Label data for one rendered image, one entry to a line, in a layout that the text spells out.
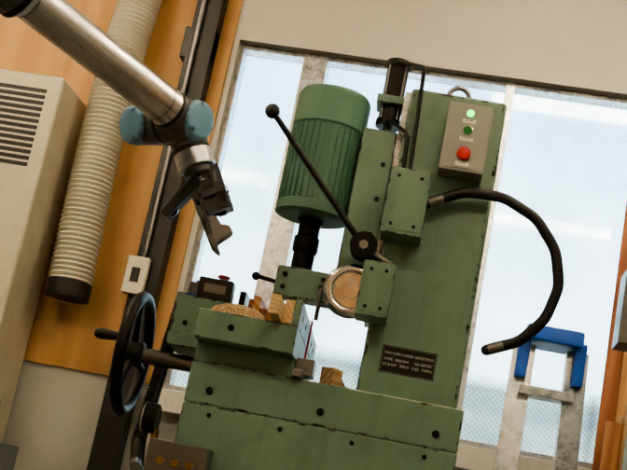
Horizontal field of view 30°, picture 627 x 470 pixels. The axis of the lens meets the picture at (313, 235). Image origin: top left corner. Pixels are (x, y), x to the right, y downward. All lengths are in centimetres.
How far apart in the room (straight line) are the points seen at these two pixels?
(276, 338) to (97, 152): 183
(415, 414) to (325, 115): 74
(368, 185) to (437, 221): 19
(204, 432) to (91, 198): 175
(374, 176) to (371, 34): 165
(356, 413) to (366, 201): 52
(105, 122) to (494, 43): 140
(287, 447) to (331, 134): 74
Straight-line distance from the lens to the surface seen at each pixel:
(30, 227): 401
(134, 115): 270
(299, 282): 267
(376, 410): 244
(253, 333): 241
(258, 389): 245
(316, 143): 271
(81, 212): 405
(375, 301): 249
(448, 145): 262
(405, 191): 256
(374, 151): 271
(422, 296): 259
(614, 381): 385
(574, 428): 330
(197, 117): 261
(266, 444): 244
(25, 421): 416
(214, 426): 246
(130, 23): 426
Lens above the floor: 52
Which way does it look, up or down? 13 degrees up
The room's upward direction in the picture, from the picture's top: 11 degrees clockwise
